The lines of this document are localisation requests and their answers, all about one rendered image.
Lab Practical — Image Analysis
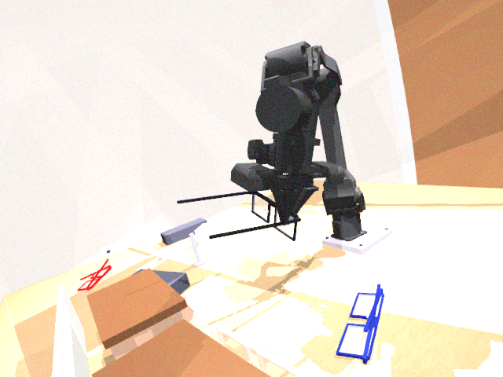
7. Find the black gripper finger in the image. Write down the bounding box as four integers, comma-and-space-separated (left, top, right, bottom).
270, 186, 298, 222
292, 182, 319, 214

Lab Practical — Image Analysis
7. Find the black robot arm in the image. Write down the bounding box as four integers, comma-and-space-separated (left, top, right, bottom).
247, 41, 367, 242

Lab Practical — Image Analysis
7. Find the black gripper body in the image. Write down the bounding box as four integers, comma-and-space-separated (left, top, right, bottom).
230, 130, 345, 192

